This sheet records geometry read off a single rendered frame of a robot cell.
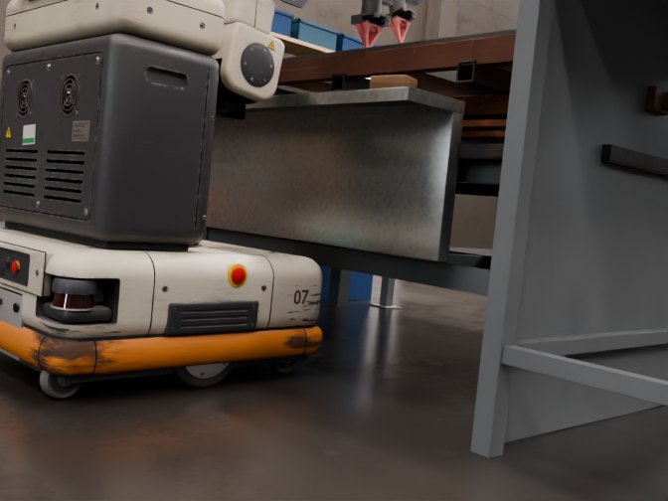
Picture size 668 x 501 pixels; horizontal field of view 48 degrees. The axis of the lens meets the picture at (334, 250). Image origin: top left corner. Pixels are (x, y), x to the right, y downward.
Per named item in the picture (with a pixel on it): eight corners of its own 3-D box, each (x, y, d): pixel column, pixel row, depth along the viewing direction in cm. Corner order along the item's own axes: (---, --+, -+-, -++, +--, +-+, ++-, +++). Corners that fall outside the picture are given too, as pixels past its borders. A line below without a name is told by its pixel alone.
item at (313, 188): (168, 220, 275) (176, 123, 274) (448, 261, 180) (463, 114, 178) (158, 219, 273) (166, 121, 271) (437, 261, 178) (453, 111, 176)
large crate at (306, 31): (309, 56, 692) (311, 35, 690) (337, 53, 667) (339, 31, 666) (269, 44, 658) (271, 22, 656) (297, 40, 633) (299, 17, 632)
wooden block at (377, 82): (368, 95, 184) (370, 75, 184) (381, 100, 189) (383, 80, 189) (404, 95, 179) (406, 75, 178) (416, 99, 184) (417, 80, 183)
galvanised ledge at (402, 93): (176, 123, 274) (177, 114, 273) (463, 114, 178) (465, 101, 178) (125, 114, 260) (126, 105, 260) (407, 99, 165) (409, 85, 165)
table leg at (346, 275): (338, 303, 321) (353, 144, 318) (347, 306, 317) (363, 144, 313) (327, 304, 317) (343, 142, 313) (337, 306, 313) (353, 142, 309)
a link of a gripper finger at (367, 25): (364, 55, 223) (367, 22, 223) (381, 53, 218) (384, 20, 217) (347, 50, 219) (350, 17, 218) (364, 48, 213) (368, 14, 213)
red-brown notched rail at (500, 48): (194, 92, 273) (196, 76, 272) (623, 56, 154) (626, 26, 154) (185, 90, 270) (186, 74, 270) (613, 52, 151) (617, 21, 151)
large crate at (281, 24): (263, 42, 653) (265, 19, 652) (291, 38, 627) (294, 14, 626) (217, 28, 618) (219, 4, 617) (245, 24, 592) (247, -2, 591)
